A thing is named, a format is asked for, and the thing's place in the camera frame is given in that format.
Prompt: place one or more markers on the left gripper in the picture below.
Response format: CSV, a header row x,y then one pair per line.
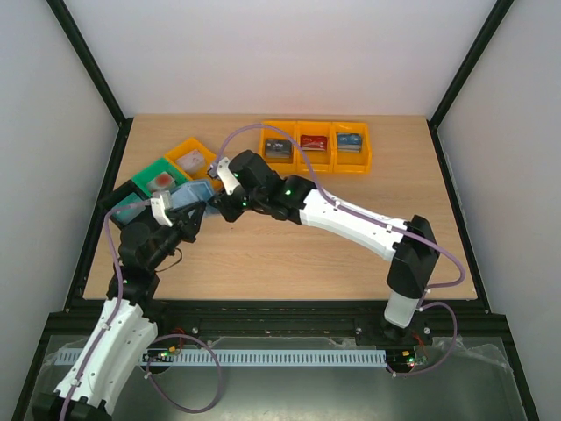
x,y
187,225

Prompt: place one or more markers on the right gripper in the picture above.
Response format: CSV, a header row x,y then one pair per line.
x,y
234,203

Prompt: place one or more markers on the blue leather card holder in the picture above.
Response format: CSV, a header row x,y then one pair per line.
x,y
193,192

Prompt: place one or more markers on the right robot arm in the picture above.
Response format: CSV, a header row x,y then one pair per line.
x,y
409,246

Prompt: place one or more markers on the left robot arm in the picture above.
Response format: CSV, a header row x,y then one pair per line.
x,y
127,324

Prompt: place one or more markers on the red dotted card stack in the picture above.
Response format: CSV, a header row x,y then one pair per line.
x,y
162,181

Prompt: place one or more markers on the white card stack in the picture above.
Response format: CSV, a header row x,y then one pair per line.
x,y
191,162

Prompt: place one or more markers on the teal card stack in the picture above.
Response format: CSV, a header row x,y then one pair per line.
x,y
124,214

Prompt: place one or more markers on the black card stack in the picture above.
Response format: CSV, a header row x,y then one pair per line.
x,y
278,149

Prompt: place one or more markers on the yellow bin with red cards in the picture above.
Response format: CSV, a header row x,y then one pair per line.
x,y
321,162

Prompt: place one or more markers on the blue card stack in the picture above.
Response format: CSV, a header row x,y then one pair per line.
x,y
349,142

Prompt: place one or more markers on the yellow bin with blue cards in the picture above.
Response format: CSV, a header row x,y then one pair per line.
x,y
353,163

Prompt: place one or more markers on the green storage bin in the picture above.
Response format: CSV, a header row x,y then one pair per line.
x,y
162,164

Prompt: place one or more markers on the yellow bin left group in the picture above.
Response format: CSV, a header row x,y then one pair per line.
x,y
187,146

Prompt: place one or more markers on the black storage bin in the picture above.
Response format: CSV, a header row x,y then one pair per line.
x,y
110,201

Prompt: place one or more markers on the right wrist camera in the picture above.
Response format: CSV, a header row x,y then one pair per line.
x,y
220,170

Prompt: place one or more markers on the grey slotted cable duct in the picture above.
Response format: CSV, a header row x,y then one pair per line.
x,y
266,358

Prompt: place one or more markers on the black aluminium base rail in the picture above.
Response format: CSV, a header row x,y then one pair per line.
x,y
362,320

